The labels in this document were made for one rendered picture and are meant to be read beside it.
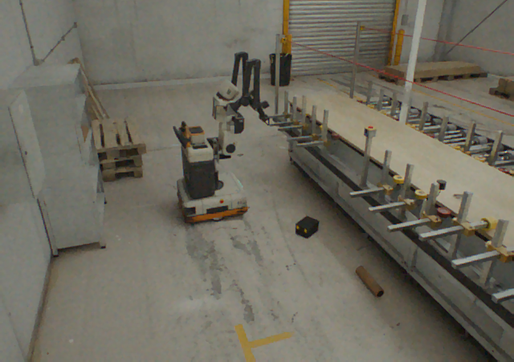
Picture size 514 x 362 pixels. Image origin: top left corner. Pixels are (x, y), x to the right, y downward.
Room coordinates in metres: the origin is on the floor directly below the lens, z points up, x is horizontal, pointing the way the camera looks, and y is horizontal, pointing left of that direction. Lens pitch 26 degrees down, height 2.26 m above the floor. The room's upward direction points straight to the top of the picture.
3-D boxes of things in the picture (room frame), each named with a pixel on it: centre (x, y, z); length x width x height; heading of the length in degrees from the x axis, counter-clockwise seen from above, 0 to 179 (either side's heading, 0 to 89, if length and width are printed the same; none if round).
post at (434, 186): (2.22, -1.14, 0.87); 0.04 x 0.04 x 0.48; 18
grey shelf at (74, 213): (3.37, 1.78, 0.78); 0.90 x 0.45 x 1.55; 18
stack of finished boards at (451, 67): (10.26, -4.54, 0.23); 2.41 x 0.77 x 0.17; 110
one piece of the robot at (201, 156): (3.71, 0.59, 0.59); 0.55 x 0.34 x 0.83; 18
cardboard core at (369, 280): (2.51, -0.92, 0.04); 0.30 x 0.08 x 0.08; 18
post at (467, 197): (1.98, -1.21, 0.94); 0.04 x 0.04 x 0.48; 18
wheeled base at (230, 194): (3.74, 0.51, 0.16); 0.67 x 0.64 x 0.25; 108
